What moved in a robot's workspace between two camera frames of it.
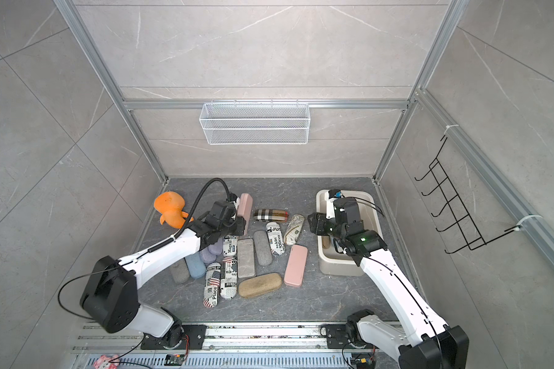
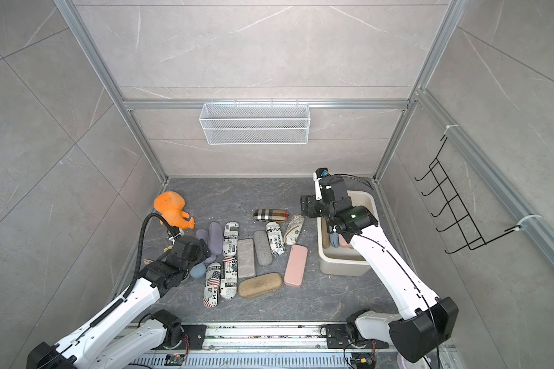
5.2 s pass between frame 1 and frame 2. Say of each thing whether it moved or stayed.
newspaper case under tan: stayed
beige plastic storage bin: stayed
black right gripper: moved
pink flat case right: stayed
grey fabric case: stayed
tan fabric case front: stayed
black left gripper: moved
